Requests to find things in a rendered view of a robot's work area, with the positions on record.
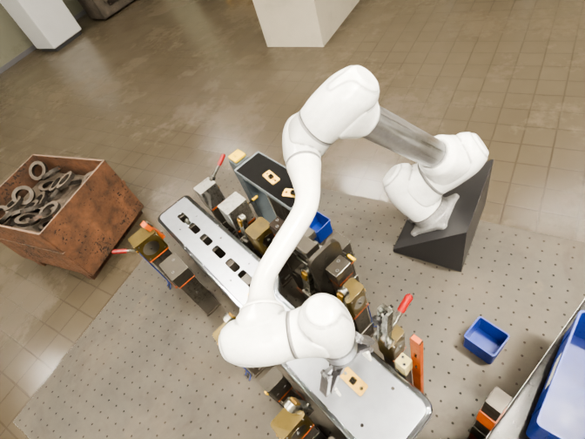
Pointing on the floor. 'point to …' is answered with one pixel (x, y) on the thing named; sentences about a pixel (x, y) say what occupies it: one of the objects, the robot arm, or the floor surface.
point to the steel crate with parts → (66, 212)
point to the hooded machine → (44, 22)
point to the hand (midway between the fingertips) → (351, 373)
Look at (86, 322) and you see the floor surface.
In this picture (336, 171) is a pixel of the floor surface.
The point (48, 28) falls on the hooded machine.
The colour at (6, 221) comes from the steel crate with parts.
